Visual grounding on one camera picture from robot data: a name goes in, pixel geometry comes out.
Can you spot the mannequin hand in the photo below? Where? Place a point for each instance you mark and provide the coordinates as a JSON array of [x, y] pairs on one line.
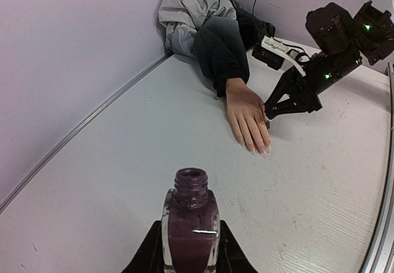
[[246, 113]]

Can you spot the nail polish bottle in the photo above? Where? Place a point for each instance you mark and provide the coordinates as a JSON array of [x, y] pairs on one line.
[[190, 224]]

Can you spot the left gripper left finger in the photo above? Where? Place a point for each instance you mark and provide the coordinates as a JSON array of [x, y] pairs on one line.
[[149, 255]]

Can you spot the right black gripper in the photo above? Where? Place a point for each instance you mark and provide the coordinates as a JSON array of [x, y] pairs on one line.
[[332, 28]]

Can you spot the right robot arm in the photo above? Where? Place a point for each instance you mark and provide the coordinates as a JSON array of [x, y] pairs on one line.
[[373, 36]]

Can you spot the grey crumpled cloth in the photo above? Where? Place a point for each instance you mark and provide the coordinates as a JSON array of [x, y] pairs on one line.
[[182, 19]]

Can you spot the aluminium front rail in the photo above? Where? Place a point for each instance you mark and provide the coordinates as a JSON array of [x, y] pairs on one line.
[[379, 256]]

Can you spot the dark sleeve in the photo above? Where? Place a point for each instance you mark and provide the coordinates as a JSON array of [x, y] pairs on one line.
[[220, 52]]

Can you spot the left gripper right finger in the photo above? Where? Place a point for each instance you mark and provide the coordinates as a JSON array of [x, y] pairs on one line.
[[231, 257]]

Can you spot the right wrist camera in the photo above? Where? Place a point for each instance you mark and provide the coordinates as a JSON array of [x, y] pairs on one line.
[[279, 55]]

